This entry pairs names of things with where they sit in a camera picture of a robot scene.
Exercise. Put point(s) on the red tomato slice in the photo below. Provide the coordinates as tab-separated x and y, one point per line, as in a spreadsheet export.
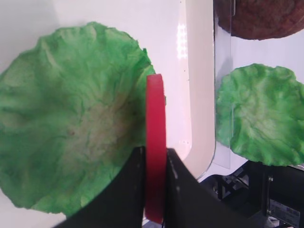
156	155

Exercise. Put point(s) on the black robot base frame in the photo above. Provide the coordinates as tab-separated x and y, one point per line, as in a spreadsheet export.
268	196

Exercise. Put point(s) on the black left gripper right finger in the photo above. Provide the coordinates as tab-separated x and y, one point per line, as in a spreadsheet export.
189	204

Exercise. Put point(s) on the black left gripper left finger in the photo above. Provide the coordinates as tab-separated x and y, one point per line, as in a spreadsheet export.
120	204

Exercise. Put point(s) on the green lettuce leaf in rack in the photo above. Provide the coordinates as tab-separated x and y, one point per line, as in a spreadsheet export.
260	114

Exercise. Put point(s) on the right clear acrylic rack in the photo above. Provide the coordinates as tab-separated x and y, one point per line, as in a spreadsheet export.
287	52

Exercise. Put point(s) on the green lettuce leaf on bun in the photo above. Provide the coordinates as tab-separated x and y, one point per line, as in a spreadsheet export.
72	108

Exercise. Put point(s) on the white rectangular tray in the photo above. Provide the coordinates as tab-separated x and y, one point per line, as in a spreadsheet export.
178	36

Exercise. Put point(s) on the rear brown meat patty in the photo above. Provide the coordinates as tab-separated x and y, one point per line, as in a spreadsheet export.
260	19

